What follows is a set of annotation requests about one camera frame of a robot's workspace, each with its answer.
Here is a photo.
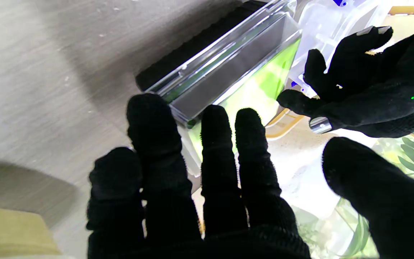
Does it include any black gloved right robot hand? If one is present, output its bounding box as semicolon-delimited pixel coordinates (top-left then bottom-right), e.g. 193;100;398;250
87;93;414;259

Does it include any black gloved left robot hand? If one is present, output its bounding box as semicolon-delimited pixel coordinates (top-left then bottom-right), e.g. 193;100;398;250
277;24;414;139

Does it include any clear container with blue clips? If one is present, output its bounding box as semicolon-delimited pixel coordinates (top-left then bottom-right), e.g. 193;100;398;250
290;0;394;98

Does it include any clear lid with green paper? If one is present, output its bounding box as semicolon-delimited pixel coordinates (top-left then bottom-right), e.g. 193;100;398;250
145;0;303;177

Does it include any black plastic ridged tray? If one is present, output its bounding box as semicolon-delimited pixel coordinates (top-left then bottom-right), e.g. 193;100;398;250
135;0;269;92

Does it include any tan kraft paper bowl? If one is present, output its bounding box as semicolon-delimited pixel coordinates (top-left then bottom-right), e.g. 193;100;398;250
0;204;63;259

